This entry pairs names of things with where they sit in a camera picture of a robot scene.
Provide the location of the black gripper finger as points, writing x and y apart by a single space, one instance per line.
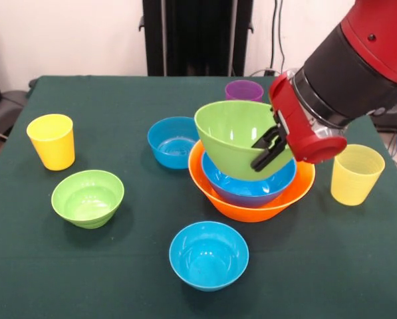
268 138
268 156

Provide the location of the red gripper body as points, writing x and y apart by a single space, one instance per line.
294 116

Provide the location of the large green bowl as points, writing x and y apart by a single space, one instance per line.
231 133

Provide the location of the large blue bowl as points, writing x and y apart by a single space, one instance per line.
251 194

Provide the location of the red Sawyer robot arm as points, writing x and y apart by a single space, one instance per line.
357 60

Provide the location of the purple cup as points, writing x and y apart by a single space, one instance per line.
244 91

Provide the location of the large orange bowl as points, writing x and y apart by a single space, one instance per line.
251 212

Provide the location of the translucent yellow-green cup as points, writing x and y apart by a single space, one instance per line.
356 179

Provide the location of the small ribbed blue bowl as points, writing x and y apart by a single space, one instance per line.
168 139

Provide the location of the dark grey base foot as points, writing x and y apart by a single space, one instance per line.
394 123
8 106

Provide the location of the dark green tablecloth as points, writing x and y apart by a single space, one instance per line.
318 249

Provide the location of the small cyan bowl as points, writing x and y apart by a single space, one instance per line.
208 256

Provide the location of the small green bowl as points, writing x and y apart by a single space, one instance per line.
85 196

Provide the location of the opaque yellow cup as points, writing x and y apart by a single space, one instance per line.
53 149

